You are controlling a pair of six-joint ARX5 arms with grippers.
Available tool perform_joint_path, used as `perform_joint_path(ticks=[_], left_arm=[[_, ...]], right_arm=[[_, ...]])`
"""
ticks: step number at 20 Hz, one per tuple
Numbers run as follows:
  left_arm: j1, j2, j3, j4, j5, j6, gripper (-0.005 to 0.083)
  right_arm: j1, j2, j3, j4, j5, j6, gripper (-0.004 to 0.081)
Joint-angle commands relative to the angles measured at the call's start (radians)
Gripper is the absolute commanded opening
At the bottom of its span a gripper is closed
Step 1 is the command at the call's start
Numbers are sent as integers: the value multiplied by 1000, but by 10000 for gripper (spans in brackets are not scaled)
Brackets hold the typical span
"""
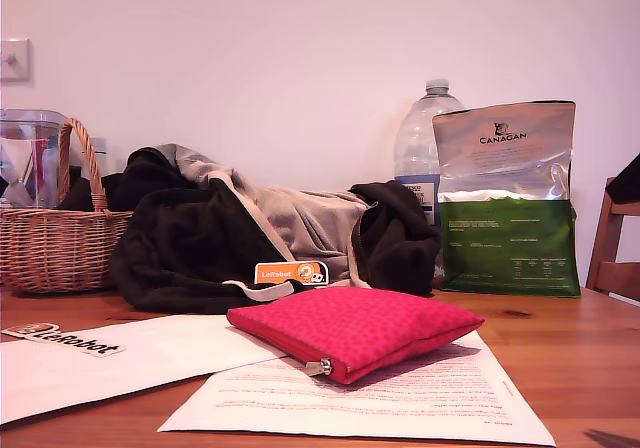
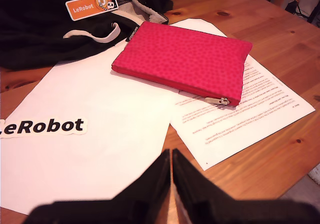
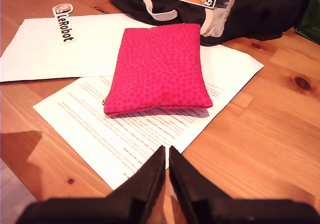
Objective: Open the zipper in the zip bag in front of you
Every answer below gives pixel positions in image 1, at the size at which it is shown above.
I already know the pink dotted zip bag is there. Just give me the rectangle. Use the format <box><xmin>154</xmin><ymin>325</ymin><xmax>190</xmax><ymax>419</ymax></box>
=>
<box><xmin>226</xmin><ymin>286</ymin><xmax>486</xmax><ymax>385</ymax></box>

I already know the silver green pet food bag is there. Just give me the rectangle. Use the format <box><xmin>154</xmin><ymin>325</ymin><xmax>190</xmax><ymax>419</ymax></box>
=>
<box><xmin>431</xmin><ymin>100</ymin><xmax>583</xmax><ymax>299</ymax></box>

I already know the orange LeRobot sticker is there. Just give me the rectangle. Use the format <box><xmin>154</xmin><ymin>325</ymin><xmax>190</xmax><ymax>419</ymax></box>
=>
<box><xmin>254</xmin><ymin>260</ymin><xmax>330</xmax><ymax>287</ymax></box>

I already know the large clear water bottle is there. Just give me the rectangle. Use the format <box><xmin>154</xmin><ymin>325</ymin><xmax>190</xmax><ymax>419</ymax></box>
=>
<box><xmin>393</xmin><ymin>78</ymin><xmax>467</xmax><ymax>242</ymax></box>

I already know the black jacket grey lining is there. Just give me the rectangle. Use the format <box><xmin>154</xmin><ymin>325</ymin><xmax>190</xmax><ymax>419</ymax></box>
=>
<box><xmin>108</xmin><ymin>142</ymin><xmax>444</xmax><ymax>315</ymax></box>

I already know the printed white paper sheet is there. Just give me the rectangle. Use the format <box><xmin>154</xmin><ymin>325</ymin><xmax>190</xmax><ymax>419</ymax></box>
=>
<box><xmin>157</xmin><ymin>332</ymin><xmax>557</xmax><ymax>448</ymax></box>

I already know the white paper envelope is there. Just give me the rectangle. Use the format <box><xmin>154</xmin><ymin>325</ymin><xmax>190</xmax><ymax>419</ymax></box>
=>
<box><xmin>0</xmin><ymin>313</ymin><xmax>290</xmax><ymax>425</ymax></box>

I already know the clear jar grey lid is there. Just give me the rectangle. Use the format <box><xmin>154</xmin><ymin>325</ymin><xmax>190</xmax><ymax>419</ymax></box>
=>
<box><xmin>79</xmin><ymin>136</ymin><xmax>109</xmax><ymax>179</ymax></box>

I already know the dark cloth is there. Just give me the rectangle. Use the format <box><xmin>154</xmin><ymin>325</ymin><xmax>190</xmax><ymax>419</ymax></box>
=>
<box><xmin>54</xmin><ymin>165</ymin><xmax>109</xmax><ymax>213</ymax></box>

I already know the white LeRobot sticker black text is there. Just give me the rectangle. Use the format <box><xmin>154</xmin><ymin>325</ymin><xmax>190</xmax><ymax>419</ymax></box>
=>
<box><xmin>0</xmin><ymin>321</ymin><xmax>126</xmax><ymax>359</ymax></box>

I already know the wooden chair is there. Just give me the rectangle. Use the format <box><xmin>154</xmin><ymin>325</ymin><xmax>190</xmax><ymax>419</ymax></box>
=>
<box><xmin>585</xmin><ymin>176</ymin><xmax>640</xmax><ymax>309</ymax></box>

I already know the clear plastic jug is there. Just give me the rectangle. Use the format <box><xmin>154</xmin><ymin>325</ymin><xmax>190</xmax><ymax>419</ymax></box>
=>
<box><xmin>0</xmin><ymin>108</ymin><xmax>69</xmax><ymax>210</ymax></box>

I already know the wicker basket with handle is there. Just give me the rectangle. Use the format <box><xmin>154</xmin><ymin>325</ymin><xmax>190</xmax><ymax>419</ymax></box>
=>
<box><xmin>0</xmin><ymin>117</ymin><xmax>135</xmax><ymax>294</ymax></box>

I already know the white wall switch plate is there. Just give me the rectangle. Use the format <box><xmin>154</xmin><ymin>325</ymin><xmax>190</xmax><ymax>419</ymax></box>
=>
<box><xmin>0</xmin><ymin>38</ymin><xmax>30</xmax><ymax>83</ymax></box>

